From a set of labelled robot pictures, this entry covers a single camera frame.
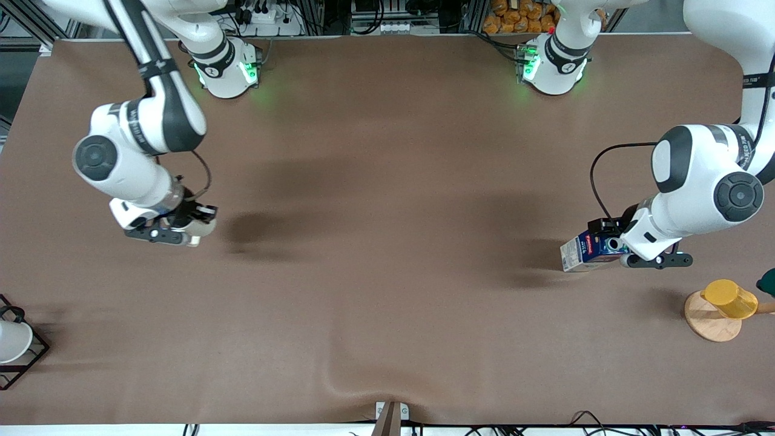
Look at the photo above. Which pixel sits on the white long power strip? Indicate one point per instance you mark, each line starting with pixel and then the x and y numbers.
pixel 393 27

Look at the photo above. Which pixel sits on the wooden mug stand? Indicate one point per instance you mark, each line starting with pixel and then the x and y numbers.
pixel 708 324

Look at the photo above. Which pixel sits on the white power strip with plugs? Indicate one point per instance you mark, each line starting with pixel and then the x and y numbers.
pixel 272 27

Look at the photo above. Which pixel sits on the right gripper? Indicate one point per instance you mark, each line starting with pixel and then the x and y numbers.
pixel 192 210

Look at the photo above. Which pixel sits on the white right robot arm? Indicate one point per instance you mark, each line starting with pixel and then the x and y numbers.
pixel 121 163

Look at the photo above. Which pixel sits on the dark green cup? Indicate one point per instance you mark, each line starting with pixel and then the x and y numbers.
pixel 768 283

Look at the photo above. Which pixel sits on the bag of orange bread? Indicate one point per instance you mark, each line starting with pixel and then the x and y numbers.
pixel 514 18

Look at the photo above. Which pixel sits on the white cup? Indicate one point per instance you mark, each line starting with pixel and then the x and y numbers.
pixel 12 342

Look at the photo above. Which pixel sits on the beige ceramic mug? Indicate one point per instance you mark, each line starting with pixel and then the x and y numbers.
pixel 206 233

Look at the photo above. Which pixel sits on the blue milk carton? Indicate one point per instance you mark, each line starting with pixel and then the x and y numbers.
pixel 578 254

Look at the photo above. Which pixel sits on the yellow cup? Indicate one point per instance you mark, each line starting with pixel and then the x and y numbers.
pixel 729 300

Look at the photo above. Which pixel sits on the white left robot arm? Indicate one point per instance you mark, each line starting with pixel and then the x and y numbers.
pixel 696 181

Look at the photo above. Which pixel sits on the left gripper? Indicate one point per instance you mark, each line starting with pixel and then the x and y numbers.
pixel 619 226

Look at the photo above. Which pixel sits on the aluminium frame profile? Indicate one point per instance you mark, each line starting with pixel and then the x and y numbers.
pixel 32 23

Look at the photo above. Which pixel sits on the metal table bracket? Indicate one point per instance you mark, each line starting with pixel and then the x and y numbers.
pixel 381 412

